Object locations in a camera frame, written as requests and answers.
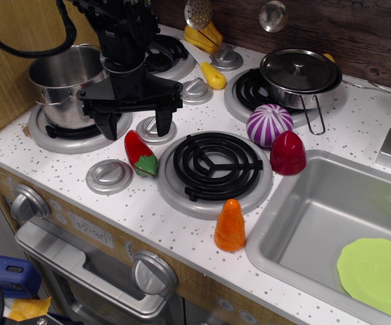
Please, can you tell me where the red toy pepper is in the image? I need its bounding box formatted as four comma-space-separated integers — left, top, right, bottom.
124, 130, 159, 177

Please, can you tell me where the hanging steel ladle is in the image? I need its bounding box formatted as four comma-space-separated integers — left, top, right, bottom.
258, 1, 288, 33

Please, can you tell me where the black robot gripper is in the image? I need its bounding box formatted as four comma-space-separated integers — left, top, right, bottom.
76, 59, 183, 141

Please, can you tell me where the middle silver stove knob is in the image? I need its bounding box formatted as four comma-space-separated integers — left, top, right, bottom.
136, 116, 177, 146

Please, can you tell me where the blue plastic clamp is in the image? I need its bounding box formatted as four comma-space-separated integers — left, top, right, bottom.
0, 255, 42, 299

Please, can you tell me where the upper silver stove knob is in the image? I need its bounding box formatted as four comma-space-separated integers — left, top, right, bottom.
181, 77, 213, 106

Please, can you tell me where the steel pan with lid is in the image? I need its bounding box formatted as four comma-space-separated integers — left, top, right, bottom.
260, 49, 342, 135

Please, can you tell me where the rear silver stove knob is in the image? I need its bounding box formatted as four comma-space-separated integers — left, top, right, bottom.
210, 45, 244, 72

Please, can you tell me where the dark red toy fruit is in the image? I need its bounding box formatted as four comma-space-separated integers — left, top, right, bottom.
270, 131, 306, 175

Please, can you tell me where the yellow cloth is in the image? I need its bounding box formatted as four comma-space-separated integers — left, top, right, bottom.
8, 297, 51, 322

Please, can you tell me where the front centre black burner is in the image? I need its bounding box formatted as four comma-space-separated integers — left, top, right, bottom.
157, 131, 273, 220

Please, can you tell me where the silver oven door handle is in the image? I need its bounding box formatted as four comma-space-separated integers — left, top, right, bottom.
16, 222, 173, 324

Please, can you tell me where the left oven knob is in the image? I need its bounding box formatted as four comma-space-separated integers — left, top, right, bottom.
10, 184, 51, 222

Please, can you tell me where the silver stove knob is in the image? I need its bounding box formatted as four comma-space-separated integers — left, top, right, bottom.
210, 45, 244, 72
86, 159, 133, 195
181, 77, 213, 106
136, 116, 177, 146

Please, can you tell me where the grey toy sink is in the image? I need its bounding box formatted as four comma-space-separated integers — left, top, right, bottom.
246, 150, 391, 324

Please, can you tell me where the right rear black burner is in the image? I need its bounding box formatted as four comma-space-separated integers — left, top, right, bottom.
223, 67, 321, 125

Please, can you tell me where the tall steel pot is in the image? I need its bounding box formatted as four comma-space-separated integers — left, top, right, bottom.
28, 44, 108, 129

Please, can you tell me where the green plastic plate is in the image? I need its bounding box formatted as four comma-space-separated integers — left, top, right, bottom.
337, 238, 391, 316

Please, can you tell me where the rear left black burner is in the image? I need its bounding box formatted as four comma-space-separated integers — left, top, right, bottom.
144, 35, 196, 81

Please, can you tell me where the right oven knob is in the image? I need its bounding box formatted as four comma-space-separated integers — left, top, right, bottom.
131, 250, 178, 300

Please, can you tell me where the front left burner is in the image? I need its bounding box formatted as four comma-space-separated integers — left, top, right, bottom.
28, 105, 114, 154

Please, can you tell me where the black cable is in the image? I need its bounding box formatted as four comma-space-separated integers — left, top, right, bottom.
0, 0, 78, 59

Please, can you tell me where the oven knob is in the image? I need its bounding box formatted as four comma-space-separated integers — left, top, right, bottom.
10, 184, 51, 222
131, 250, 178, 300

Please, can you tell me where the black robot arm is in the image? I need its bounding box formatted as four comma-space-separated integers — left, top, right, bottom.
73, 1, 183, 141

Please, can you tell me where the front silver stove knob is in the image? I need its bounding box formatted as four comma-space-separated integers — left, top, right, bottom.
86, 159, 133, 195

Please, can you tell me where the purple striped toy onion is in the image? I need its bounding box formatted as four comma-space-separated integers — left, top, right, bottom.
246, 104, 294, 148

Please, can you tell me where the yellow toy bell pepper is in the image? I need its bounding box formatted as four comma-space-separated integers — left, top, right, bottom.
184, 22, 223, 54

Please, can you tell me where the hanging steel skimmer spoon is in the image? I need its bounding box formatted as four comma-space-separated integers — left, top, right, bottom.
184, 0, 213, 30

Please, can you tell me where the black burner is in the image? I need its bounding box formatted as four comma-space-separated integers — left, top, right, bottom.
157, 131, 273, 220
144, 35, 196, 81
223, 67, 321, 125

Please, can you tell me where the orange toy carrot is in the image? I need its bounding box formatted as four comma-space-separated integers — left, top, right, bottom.
214, 199, 246, 252

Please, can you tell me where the yellow handled toy knife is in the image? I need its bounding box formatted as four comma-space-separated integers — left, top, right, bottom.
181, 40, 227, 89

